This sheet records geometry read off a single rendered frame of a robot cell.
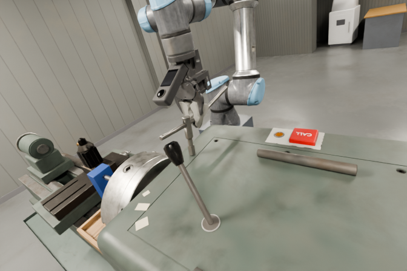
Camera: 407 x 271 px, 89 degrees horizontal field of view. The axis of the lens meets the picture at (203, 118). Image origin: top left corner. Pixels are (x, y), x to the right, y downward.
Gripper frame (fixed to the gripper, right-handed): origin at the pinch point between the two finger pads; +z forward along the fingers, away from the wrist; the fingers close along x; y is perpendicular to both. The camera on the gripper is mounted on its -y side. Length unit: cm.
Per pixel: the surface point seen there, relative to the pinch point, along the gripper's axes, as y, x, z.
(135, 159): -10.7, 19.8, 8.9
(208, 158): -4.7, -5.6, 7.1
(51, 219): -34, 74, 40
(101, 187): -15, 49, 28
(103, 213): -26.3, 21.6, 17.6
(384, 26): 599, -80, 89
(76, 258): -36, 86, 79
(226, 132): 8.2, -4.5, 7.2
